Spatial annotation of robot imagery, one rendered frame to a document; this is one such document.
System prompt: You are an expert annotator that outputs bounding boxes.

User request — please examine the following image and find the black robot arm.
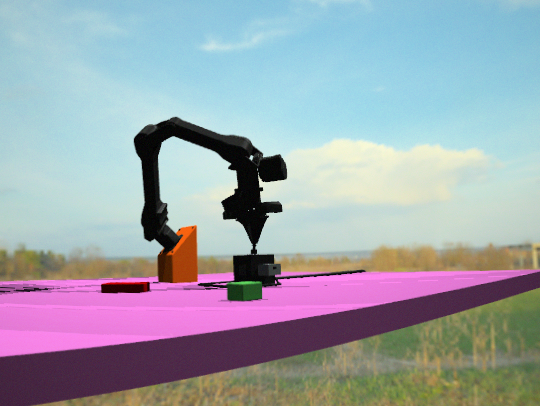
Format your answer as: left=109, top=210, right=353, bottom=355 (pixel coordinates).
left=134, top=117, right=287, bottom=253

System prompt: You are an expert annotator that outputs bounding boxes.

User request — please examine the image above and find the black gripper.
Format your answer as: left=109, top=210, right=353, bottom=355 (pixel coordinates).
left=223, top=183, right=283, bottom=244

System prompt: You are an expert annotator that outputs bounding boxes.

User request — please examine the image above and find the green rectangular block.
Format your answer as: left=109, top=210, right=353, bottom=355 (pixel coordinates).
left=226, top=281, right=262, bottom=302

